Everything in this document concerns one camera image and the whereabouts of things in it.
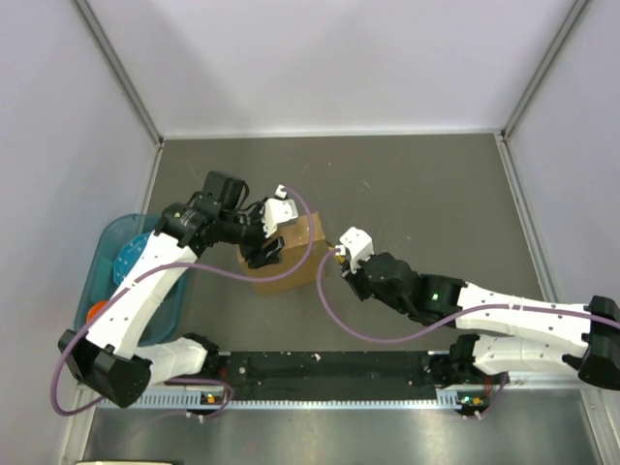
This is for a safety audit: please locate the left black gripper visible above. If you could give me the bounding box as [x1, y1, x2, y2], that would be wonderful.
[220, 200, 286, 269]

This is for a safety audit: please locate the brown cardboard express box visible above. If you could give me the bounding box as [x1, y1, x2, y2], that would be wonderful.
[236, 212, 327, 296]

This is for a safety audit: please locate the yellow utility knife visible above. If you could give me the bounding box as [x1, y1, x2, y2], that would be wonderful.
[327, 244, 348, 266]

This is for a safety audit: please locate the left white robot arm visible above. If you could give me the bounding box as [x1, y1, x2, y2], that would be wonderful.
[58, 171, 298, 408]

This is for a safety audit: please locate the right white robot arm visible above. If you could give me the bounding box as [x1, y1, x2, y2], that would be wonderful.
[336, 253, 619, 390]

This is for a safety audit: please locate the blue perforated plate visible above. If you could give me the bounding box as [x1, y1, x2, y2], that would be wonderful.
[112, 232, 151, 286]

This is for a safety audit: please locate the teal plastic bin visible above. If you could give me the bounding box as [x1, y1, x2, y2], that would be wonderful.
[74, 213, 188, 347]

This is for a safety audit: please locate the orange cup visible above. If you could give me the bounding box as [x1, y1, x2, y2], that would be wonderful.
[85, 300, 109, 323]

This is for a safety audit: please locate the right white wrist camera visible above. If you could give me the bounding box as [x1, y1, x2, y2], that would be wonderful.
[336, 227, 375, 270]

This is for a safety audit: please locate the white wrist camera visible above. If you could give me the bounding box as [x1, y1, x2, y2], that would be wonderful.
[260, 184, 299, 238]
[336, 227, 375, 270]

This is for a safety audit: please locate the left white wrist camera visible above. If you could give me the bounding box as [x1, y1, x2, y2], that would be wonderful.
[260, 184, 299, 238]

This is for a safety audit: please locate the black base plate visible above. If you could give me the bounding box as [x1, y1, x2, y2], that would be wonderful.
[164, 349, 505, 402]

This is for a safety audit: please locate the grey cable duct rail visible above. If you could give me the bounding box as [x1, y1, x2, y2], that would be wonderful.
[132, 390, 462, 411]

